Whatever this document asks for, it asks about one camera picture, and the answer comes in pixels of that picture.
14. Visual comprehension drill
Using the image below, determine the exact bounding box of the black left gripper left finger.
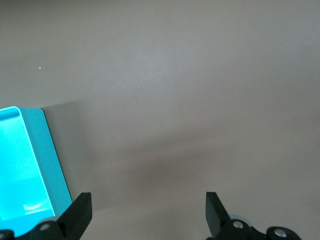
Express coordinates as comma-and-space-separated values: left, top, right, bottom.
0, 191, 93, 240

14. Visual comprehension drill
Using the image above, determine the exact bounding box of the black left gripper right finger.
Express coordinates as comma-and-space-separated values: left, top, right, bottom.
205, 191, 301, 240

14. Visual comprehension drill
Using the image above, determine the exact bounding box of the cyan plastic storage bin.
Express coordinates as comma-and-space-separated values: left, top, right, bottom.
0, 106, 74, 223

